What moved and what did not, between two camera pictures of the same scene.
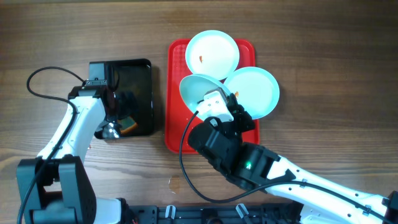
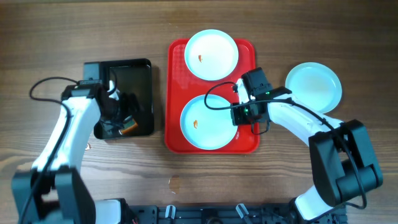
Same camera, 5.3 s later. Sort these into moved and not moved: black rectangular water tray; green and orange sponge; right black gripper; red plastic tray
Moved: right black gripper
Not moved: green and orange sponge; black rectangular water tray; red plastic tray
